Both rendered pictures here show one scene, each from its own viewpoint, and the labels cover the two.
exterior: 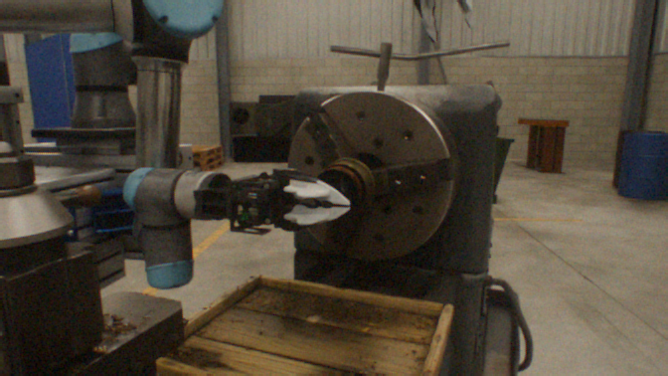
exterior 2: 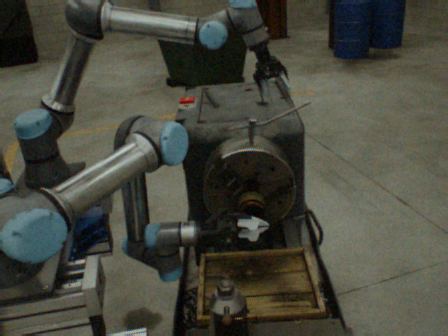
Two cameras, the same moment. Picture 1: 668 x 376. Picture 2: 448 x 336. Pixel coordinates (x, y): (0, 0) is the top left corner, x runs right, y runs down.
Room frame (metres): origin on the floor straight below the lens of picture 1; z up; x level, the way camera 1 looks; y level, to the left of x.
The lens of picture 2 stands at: (-0.42, 0.46, 1.82)
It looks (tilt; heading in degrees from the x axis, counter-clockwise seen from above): 27 degrees down; 340
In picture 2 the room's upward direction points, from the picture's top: 5 degrees counter-clockwise
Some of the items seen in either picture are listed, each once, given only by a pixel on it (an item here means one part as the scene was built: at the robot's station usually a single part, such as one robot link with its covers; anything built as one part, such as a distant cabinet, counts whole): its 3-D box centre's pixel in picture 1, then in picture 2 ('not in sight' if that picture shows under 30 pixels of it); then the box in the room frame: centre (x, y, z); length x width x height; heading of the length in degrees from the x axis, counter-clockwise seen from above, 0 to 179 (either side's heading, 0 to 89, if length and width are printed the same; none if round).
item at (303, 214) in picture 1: (313, 217); (253, 234); (0.58, 0.03, 1.06); 0.09 x 0.06 x 0.03; 68
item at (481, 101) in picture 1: (407, 161); (239, 144); (1.21, -0.21, 1.06); 0.59 x 0.48 x 0.39; 158
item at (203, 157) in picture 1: (195, 158); not in sight; (8.65, 2.78, 0.22); 1.25 x 0.86 x 0.44; 179
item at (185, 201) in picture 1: (203, 193); (190, 232); (0.65, 0.20, 1.08); 0.08 x 0.05 x 0.08; 158
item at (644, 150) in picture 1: (646, 165); (352, 29); (5.95, -4.35, 0.44); 0.59 x 0.59 x 0.88
